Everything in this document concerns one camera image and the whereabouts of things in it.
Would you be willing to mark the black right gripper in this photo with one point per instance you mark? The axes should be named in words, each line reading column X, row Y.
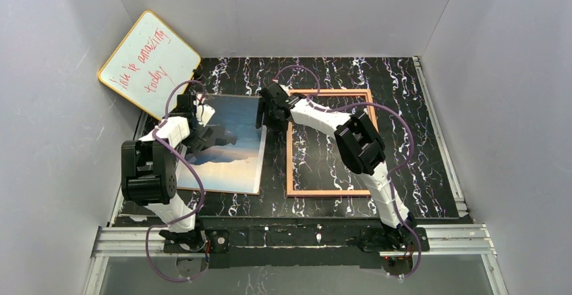
column 266, row 106

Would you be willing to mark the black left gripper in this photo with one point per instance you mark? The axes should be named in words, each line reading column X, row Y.
column 214, row 135

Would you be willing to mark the landscape photo board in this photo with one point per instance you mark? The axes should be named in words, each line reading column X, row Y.
column 234, row 163

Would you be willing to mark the pink wooden picture frame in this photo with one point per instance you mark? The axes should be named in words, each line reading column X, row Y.
column 291, row 191

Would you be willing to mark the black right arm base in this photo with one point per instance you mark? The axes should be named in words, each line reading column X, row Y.
column 379, row 239

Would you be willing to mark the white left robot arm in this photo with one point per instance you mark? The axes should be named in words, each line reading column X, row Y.
column 149, row 164

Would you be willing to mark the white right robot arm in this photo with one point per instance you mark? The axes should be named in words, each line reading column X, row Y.
column 358, row 141

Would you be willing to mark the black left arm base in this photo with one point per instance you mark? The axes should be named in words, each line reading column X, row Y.
column 204, row 241

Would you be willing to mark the black marble pattern board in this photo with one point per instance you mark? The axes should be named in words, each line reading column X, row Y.
column 425, row 185

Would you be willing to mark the yellow rimmed whiteboard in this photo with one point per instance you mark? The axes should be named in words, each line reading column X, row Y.
column 148, row 64

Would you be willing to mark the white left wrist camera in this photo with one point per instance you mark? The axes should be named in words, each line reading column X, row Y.
column 204, row 114

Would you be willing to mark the aluminium rail frame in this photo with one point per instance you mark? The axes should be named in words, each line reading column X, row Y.
column 294, row 255

